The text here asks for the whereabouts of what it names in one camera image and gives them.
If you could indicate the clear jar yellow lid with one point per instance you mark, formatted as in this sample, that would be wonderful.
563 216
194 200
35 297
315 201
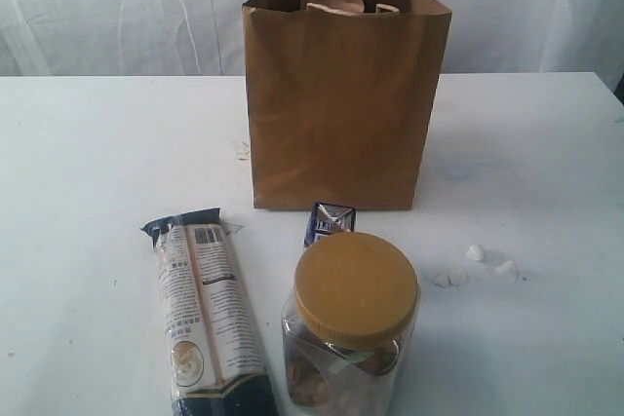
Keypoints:
347 325

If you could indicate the brown paper bag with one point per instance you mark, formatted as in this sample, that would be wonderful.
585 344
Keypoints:
339 103

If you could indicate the small dark blue sachet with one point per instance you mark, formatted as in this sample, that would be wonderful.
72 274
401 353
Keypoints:
327 219

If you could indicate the noodle pack black ends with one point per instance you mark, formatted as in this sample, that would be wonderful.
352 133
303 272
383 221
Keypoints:
215 362

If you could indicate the white backdrop curtain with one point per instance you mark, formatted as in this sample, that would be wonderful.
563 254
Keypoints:
204 37

